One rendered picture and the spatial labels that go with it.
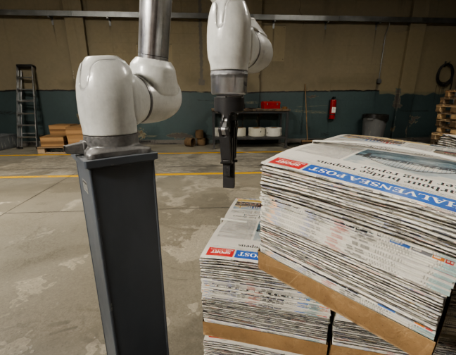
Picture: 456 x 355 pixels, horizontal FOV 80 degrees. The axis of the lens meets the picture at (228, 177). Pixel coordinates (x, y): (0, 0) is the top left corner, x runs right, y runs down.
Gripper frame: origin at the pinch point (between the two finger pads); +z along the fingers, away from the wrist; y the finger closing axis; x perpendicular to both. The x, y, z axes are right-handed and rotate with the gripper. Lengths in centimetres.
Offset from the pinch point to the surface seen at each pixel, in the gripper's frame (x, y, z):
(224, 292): -3.5, -19.1, 21.9
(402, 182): -30.8, -29.9, -9.2
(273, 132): 30, 589, 61
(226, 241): -2.2, -12.1, 13.2
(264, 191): -12.0, -24.0, -4.5
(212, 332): -0.3, -18.7, 34.1
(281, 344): -16.7, -18.7, 33.7
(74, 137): 434, 421, 62
